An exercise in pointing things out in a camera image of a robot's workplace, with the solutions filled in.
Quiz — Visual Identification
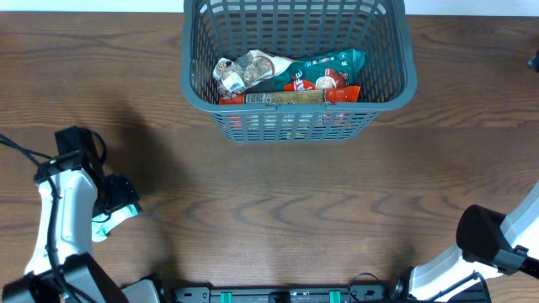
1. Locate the grey plastic basket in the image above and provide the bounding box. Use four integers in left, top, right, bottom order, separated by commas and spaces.
180, 0, 418, 142

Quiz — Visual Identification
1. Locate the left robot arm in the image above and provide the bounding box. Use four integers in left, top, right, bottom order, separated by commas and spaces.
2, 160, 159, 302

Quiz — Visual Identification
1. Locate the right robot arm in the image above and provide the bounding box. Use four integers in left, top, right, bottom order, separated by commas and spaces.
389, 186, 538, 302

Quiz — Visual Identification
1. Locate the beige snack pouch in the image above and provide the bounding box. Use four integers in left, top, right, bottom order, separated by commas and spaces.
212, 50, 294, 98

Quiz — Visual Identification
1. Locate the teal white sachet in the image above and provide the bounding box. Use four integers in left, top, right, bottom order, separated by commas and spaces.
92, 205, 139, 242

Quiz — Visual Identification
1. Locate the orange spaghetti packet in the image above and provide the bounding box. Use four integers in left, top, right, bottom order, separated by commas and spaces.
219, 86, 360, 105

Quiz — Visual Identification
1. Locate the green Nescafe coffee bag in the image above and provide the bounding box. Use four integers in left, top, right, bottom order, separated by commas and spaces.
247, 48, 366, 93

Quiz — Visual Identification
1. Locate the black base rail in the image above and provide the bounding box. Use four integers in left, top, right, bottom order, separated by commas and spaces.
121, 275, 492, 303

